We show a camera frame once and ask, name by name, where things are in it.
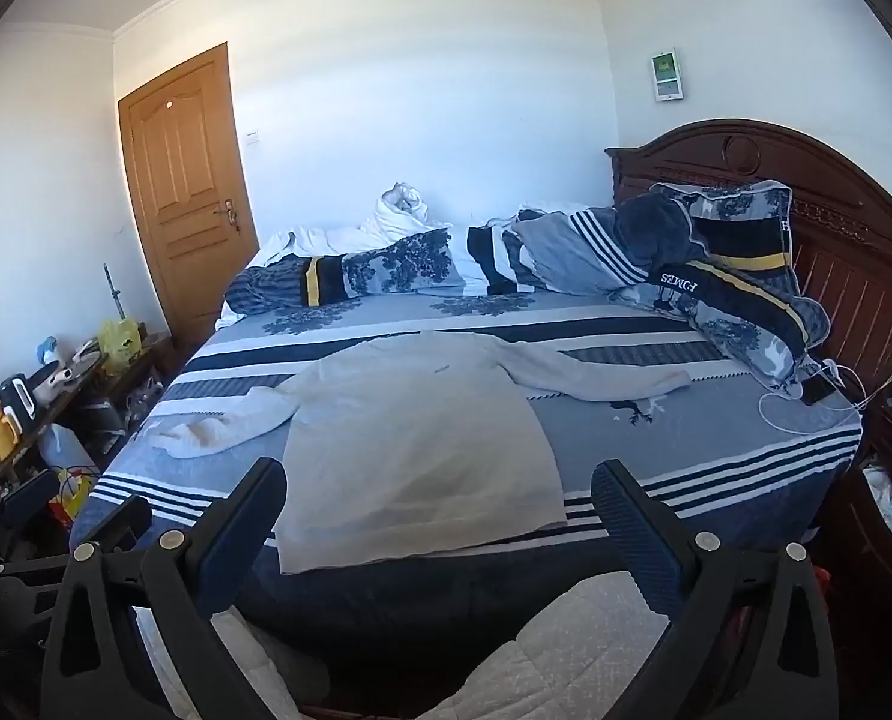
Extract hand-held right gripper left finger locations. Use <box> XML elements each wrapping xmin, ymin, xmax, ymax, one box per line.
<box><xmin>41</xmin><ymin>456</ymin><xmax>297</xmax><ymax>720</ymax></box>

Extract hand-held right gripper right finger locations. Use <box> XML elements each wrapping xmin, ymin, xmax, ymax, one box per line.
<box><xmin>591</xmin><ymin>459</ymin><xmax>841</xmax><ymax>720</ymax></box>

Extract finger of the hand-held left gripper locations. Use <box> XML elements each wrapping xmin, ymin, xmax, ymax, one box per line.
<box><xmin>77</xmin><ymin>495</ymin><xmax>154</xmax><ymax>551</ymax></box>
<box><xmin>2</xmin><ymin>467</ymin><xmax>62</xmax><ymax>524</ymax></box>

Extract beige knit sweater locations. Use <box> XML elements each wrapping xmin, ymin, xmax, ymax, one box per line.
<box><xmin>146</xmin><ymin>330</ymin><xmax>693</xmax><ymax>577</ymax></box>

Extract yellow and red bundle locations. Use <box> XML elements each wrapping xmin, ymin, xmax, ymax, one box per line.
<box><xmin>54</xmin><ymin>465</ymin><xmax>100</xmax><ymax>520</ymax></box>

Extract clear water jug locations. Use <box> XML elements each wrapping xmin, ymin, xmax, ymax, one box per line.
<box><xmin>38</xmin><ymin>424</ymin><xmax>99</xmax><ymax>478</ymax></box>

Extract black and white appliance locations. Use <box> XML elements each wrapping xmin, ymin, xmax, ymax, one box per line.
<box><xmin>0</xmin><ymin>375</ymin><xmax>39</xmax><ymax>422</ymax></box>

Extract bed with striped blue sheet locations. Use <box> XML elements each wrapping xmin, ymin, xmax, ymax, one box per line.
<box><xmin>67</xmin><ymin>225</ymin><xmax>865</xmax><ymax>650</ymax></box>

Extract white round appliance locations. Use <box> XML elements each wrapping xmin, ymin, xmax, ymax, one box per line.
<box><xmin>39</xmin><ymin>356</ymin><xmax>107</xmax><ymax>407</ymax></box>

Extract person's white quilted pants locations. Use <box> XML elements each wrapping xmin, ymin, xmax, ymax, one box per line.
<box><xmin>134</xmin><ymin>570</ymin><xmax>719</xmax><ymax>720</ymax></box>

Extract dark wooden side table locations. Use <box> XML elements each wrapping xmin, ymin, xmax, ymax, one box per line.
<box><xmin>0</xmin><ymin>337</ymin><xmax>178</xmax><ymax>485</ymax></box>

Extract yellow plastic bag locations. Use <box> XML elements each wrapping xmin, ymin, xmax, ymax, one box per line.
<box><xmin>98</xmin><ymin>319</ymin><xmax>144</xmax><ymax>380</ymax></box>

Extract metal rod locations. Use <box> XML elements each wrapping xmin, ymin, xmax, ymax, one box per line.
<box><xmin>103</xmin><ymin>262</ymin><xmax>129</xmax><ymax>325</ymax></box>

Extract black phone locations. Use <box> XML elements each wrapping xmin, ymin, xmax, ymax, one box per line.
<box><xmin>798</xmin><ymin>375</ymin><xmax>842</xmax><ymax>407</ymax></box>

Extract white cloth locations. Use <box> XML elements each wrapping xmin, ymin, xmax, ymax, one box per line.
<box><xmin>861</xmin><ymin>465</ymin><xmax>892</xmax><ymax>550</ymax></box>

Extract floral blue pillow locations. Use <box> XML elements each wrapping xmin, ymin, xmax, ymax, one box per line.
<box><xmin>466</xmin><ymin>193</ymin><xmax>832</xmax><ymax>395</ymax></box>

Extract square blue patterned pillow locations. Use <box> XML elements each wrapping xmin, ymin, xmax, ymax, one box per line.
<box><xmin>650</xmin><ymin>180</ymin><xmax>797</xmax><ymax>275</ymax></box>

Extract long blue patterned pillow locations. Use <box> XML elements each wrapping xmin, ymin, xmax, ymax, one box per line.
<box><xmin>225</xmin><ymin>227</ymin><xmax>466</xmax><ymax>314</ymax></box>

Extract dark wooden headboard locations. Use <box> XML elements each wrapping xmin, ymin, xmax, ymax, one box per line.
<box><xmin>605</xmin><ymin>118</ymin><xmax>892</xmax><ymax>410</ymax></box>

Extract wooden door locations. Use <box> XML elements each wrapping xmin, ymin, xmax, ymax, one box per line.
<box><xmin>118</xmin><ymin>43</ymin><xmax>261</xmax><ymax>351</ymax></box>

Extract white duvet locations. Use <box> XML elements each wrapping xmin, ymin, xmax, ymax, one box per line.
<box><xmin>255</xmin><ymin>181</ymin><xmax>454</xmax><ymax>257</ymax></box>

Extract white charging cable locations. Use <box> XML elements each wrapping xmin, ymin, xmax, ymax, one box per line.
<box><xmin>759</xmin><ymin>341</ymin><xmax>892</xmax><ymax>437</ymax></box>

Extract white wall control panel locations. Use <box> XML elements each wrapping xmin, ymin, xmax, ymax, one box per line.
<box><xmin>650</xmin><ymin>49</ymin><xmax>686</xmax><ymax>101</ymax></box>

